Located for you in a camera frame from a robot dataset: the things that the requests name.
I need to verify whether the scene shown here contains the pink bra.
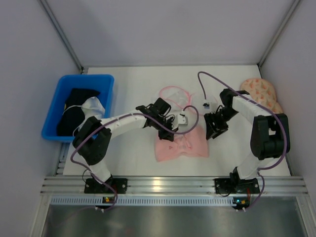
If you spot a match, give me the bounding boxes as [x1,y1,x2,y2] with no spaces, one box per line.
[155,125,209,162]

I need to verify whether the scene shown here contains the white mesh laundry bag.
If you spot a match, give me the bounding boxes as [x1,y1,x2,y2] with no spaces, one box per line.
[157,85,192,111]

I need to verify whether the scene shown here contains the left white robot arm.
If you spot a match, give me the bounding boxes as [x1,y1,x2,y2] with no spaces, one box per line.
[72,98,179,191]

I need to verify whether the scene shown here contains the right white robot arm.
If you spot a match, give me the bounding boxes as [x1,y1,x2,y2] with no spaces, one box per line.
[204,89,290,197]

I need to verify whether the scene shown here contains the floral padded laundry case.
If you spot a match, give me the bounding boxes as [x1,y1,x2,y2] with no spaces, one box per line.
[240,78,283,114]

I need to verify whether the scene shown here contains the blue plastic bin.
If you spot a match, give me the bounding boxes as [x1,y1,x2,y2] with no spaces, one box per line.
[41,75,115,142]

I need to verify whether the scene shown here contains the dark navy garment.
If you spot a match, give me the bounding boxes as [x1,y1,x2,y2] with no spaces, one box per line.
[56,88,105,136]

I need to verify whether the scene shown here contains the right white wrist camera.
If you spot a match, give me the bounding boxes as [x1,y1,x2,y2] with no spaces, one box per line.
[202,96,218,112]

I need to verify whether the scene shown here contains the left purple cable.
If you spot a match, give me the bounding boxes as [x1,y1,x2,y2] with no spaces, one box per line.
[70,105,199,212]

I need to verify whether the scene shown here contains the purple cable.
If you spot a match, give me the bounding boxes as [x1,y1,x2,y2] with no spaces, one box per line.
[197,71,289,210]
[70,105,199,212]

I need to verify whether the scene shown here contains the aluminium mounting rail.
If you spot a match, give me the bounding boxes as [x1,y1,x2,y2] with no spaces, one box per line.
[40,176,308,197]

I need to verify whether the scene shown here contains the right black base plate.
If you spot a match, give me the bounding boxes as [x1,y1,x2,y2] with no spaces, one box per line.
[214,178,260,195]

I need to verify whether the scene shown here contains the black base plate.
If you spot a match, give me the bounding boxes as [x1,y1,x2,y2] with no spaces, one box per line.
[84,178,128,194]
[214,178,260,195]

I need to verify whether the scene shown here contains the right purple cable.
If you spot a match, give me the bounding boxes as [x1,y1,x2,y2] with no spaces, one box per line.
[197,71,289,210]

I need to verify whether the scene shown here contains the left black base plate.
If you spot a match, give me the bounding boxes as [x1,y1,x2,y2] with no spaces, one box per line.
[84,178,128,194]

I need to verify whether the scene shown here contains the slotted cable duct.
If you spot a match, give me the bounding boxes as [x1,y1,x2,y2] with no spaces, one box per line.
[50,196,237,206]

